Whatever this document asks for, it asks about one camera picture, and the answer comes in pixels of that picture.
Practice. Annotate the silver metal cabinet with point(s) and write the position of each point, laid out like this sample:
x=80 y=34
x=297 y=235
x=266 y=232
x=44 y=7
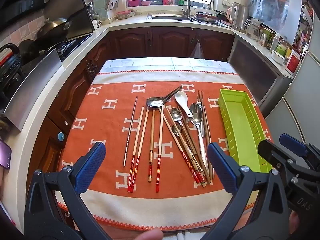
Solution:
x=266 y=80

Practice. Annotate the person's right hand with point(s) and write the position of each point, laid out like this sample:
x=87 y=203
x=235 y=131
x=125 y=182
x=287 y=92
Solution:
x=293 y=222

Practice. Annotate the steel electric kettle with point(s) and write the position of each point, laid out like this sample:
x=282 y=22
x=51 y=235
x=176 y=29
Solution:
x=237 y=15

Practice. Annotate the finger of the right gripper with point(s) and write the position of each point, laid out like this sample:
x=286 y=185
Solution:
x=309 y=152
x=267 y=152

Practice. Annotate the small steel spoon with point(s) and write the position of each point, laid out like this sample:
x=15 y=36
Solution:
x=177 y=117
x=177 y=131

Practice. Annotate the large steel spoon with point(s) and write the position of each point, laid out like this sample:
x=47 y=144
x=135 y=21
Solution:
x=196 y=120

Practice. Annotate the glass pitcher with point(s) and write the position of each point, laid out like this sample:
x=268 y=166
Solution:
x=252 y=28

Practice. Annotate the black red pressure cooker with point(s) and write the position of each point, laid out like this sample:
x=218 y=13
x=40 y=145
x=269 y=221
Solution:
x=11 y=66

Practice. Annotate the person's left hand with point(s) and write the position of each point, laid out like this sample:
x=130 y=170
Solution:
x=117 y=233

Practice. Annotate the dark metal soup spoon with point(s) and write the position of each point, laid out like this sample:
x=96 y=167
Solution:
x=156 y=102

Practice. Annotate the orange white H-pattern cloth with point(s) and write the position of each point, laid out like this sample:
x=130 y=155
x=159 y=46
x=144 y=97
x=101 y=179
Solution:
x=144 y=181

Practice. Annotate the metal chopstick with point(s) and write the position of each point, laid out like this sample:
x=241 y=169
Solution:
x=129 y=132

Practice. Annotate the white ceramic soup spoon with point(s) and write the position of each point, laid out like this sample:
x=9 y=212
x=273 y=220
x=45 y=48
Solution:
x=182 y=99

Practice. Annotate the red labelled canister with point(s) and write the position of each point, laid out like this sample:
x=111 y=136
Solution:
x=293 y=62

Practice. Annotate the black wok on stove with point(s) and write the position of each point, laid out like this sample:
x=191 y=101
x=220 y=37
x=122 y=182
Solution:
x=55 y=28

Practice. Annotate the green plastic utensil tray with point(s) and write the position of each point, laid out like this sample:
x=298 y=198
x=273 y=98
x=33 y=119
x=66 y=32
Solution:
x=243 y=129

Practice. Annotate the bamboo chopstick brown band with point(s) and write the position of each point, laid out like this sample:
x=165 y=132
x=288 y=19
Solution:
x=151 y=147

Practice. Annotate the steel fork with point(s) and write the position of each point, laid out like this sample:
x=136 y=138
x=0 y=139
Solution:
x=199 y=103

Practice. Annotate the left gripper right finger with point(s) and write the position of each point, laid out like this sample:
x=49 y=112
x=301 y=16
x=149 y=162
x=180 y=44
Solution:
x=269 y=218

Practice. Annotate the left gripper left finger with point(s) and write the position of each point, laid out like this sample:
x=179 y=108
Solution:
x=43 y=218

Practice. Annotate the white ceramic bowl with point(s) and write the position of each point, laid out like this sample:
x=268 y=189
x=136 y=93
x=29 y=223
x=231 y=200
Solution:
x=277 y=57

